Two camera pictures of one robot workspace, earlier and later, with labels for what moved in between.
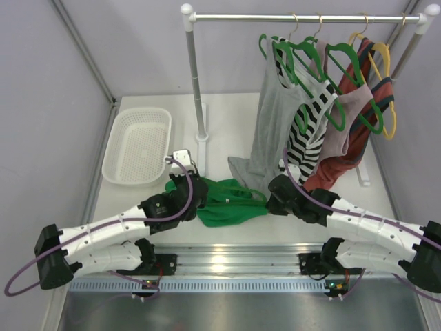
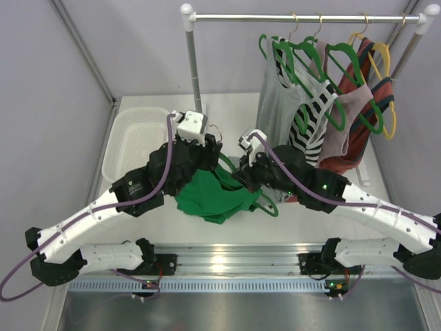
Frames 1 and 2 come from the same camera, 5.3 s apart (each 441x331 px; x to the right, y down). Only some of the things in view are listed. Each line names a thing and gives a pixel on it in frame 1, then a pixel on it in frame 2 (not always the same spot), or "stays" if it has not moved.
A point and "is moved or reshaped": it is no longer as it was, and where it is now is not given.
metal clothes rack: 426,20 stays
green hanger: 236,189 → 273,214
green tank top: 228,201 is moved or reshaped
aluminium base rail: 282,260 stays
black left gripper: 192,188 → 211,152
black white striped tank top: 306,130 stays
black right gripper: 274,208 → 246,174
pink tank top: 348,107 stays
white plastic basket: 138,145 stays
